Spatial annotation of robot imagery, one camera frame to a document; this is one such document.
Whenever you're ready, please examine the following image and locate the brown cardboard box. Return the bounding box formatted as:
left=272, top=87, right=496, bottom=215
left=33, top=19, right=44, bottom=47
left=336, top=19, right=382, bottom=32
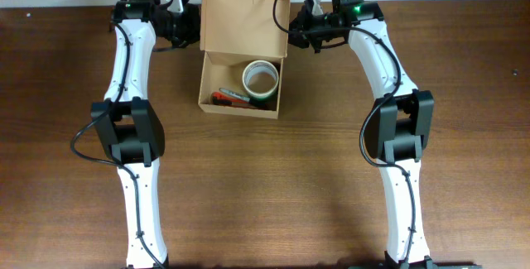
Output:
left=198, top=0, right=291, bottom=119

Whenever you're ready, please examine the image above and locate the beige masking tape roll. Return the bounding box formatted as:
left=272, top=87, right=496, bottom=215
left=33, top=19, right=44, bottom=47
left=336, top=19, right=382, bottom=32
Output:
left=242, top=60, right=279, bottom=95

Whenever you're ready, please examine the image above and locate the orange utility knife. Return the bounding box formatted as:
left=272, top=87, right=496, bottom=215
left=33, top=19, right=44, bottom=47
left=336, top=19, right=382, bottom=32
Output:
left=210, top=92, right=256, bottom=109

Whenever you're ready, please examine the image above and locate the green tape roll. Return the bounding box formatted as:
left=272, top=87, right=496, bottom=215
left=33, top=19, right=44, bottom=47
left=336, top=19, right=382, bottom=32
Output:
left=248, top=90, right=277, bottom=108

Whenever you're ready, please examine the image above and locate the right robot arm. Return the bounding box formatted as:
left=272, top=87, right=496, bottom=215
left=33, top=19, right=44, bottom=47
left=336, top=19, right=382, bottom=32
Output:
left=284, top=0, right=434, bottom=268

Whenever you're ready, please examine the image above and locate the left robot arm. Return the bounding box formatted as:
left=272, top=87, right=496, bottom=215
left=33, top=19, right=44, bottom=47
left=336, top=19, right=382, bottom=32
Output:
left=91, top=0, right=200, bottom=268

